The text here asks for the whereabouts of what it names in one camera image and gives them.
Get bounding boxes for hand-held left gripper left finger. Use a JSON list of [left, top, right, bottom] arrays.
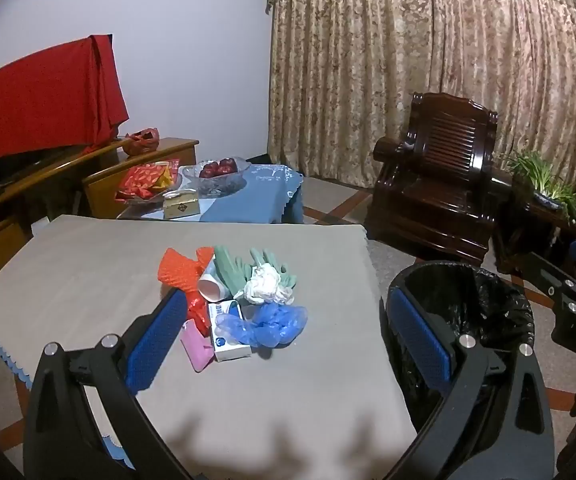
[[23, 287, 191, 480]]

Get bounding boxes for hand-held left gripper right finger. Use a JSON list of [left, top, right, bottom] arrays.
[[387, 287, 556, 480]]

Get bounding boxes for pink packet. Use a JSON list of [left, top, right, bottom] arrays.
[[180, 321, 216, 373]]

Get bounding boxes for orange textured silicone glove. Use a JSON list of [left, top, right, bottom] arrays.
[[185, 292, 212, 336]]

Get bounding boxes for black trash bin with liner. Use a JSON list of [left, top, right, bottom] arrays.
[[387, 260, 536, 480]]

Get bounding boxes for white and blue carton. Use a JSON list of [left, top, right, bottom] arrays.
[[207, 300, 253, 362]]

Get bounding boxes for white paper cup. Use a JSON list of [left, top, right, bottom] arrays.
[[197, 260, 229, 301]]

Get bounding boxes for blue disposable plastic glove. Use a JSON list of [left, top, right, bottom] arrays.
[[215, 302, 309, 348]]

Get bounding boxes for white tissue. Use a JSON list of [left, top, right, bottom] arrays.
[[240, 264, 297, 306]]

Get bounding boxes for dark wooden side table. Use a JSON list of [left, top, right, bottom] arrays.
[[492, 170, 576, 281]]

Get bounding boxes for green potted plant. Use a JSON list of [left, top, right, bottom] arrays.
[[502, 150, 576, 237]]

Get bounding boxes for gold tissue box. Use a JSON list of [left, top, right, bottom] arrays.
[[163, 189, 203, 220]]

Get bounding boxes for light blue scalloped table cover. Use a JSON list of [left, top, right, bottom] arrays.
[[0, 307, 35, 391]]

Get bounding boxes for glass fruit bowl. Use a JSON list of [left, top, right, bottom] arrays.
[[182, 156, 253, 197]]

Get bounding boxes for wooden television cabinet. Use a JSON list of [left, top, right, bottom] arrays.
[[0, 139, 131, 306]]

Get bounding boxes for blue tablecloth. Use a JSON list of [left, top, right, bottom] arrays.
[[118, 162, 305, 225]]

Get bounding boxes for red plastic bag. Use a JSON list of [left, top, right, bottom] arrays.
[[124, 128, 161, 155]]

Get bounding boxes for black television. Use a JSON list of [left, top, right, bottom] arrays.
[[0, 145, 89, 198]]

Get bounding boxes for beige patterned curtain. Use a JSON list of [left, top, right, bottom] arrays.
[[266, 0, 576, 223]]

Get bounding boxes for red cloth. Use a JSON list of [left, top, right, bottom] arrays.
[[0, 34, 130, 235]]

